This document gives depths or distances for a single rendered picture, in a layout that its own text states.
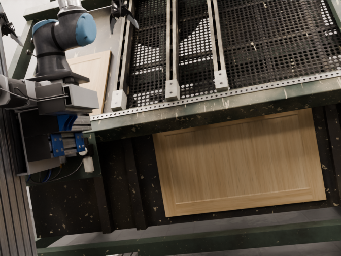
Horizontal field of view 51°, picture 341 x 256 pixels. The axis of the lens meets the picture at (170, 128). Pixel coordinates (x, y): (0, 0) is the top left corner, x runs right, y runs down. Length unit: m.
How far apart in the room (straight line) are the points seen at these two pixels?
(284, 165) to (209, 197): 0.45
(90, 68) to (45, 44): 0.89
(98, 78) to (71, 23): 0.86
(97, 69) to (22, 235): 1.26
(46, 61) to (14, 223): 0.62
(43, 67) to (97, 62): 0.94
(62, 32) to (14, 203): 0.66
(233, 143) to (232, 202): 0.34
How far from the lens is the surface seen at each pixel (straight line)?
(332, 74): 1.90
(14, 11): 5.59
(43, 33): 1.55
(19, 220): 1.42
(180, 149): 2.10
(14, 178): 1.42
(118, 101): 2.01
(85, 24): 1.47
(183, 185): 2.12
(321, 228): 1.94
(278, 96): 1.82
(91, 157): 1.96
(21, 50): 2.87
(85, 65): 2.45
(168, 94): 1.92
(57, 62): 1.52
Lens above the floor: 0.75
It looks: level
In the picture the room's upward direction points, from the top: 9 degrees counter-clockwise
